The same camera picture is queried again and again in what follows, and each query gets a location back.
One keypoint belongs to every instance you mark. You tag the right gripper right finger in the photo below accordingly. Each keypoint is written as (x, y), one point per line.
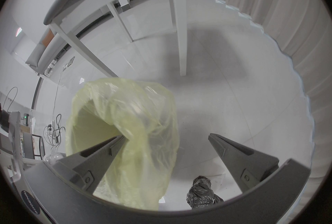
(241, 163)

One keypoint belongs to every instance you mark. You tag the orange cushion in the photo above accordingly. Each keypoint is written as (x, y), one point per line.
(47, 39)

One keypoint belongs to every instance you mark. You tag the yellow plastic bag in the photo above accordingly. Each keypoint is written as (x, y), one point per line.
(145, 127)

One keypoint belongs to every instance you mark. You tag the black plastic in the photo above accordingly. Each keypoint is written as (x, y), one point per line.
(202, 193)

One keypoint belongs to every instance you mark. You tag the white trash bin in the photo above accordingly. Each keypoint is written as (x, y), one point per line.
(145, 198)

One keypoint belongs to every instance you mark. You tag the white curtain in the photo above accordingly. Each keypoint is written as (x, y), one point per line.
(285, 10)

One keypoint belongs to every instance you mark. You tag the grey chair with white legs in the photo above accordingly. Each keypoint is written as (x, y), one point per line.
(179, 36)

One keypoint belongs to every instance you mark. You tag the pale grey sofa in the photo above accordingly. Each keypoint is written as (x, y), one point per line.
(39, 55)

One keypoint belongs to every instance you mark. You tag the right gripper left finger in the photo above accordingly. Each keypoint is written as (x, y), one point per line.
(88, 166)

